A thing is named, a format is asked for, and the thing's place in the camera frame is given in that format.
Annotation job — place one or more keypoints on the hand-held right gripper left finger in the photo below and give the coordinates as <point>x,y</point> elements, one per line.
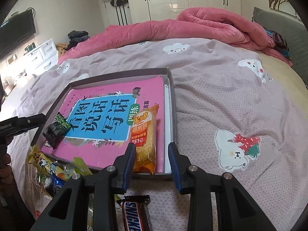
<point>128,163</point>

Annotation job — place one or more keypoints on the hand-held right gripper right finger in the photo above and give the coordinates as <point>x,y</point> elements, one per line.
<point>173,163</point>

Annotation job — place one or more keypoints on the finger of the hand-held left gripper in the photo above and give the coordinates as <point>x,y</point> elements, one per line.
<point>31,120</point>

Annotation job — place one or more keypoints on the orange rice cracker packet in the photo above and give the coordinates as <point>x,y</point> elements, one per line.
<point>144,144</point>

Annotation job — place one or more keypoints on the green and black snack packet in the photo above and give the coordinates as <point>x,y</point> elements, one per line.
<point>56,130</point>

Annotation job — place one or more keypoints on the yellow cartoon snack packet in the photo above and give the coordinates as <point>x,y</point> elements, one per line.
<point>41,160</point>

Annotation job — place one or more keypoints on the yellow-green snack packet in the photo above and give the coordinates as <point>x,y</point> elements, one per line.
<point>81,167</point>

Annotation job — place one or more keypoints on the brown chocolate bar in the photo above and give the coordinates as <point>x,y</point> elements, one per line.
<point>132,214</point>

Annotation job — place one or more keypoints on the white drawer cabinet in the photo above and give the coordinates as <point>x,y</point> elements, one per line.
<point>43,53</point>

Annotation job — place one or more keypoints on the blue cookie packet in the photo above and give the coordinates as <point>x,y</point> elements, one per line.
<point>57,184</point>

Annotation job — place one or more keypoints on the yellow knitted cloth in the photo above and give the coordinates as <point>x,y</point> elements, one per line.
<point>61,49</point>

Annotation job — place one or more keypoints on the pink book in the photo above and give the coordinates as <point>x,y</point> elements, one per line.
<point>108,86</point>

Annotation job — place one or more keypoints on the mauve printed bed cover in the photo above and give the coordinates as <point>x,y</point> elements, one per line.
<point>216,96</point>

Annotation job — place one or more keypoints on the black television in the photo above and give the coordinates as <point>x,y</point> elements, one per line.
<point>16,33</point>

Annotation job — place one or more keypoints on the pile of dark clothes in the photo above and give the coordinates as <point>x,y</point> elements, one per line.
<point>77,38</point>

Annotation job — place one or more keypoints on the pink quilt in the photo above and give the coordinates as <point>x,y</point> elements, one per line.
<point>192,26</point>

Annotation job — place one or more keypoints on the beige bed sheet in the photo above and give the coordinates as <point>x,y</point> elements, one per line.
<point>286,77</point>

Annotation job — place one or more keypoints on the striped dark clothes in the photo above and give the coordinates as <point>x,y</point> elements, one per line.
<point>280,41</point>

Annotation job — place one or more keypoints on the grey padded headboard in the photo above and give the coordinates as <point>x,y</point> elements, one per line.
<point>281,26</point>

